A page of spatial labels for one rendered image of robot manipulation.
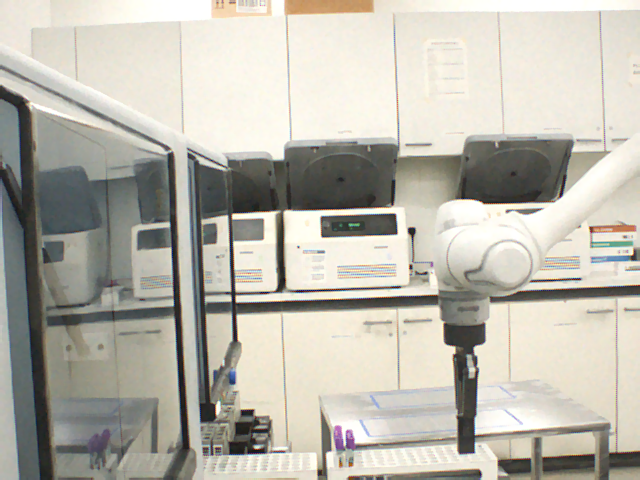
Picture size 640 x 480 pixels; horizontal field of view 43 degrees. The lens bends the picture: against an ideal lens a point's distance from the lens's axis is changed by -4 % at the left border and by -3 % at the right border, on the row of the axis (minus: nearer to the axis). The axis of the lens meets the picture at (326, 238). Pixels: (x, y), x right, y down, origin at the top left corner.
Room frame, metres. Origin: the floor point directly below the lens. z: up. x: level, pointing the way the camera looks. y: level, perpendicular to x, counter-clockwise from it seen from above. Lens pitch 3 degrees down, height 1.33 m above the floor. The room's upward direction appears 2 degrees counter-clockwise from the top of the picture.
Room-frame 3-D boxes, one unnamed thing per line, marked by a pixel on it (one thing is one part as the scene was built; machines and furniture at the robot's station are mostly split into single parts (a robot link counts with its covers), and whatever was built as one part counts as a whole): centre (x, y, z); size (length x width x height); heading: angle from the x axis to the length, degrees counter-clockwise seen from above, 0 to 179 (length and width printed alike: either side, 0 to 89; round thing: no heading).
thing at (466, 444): (1.46, -0.24, 0.90); 0.03 x 0.01 x 0.07; 91
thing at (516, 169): (4.08, -0.93, 1.25); 0.62 x 0.56 x 0.69; 1
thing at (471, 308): (1.46, -0.24, 1.13); 0.09 x 0.09 x 0.06
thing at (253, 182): (4.05, 0.50, 1.22); 0.62 x 0.56 x 0.64; 179
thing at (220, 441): (1.60, 0.22, 0.85); 0.12 x 0.02 x 0.06; 2
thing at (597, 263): (4.25, -1.42, 0.94); 0.23 x 0.13 x 0.07; 96
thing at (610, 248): (4.25, -1.44, 1.01); 0.23 x 0.12 x 0.08; 91
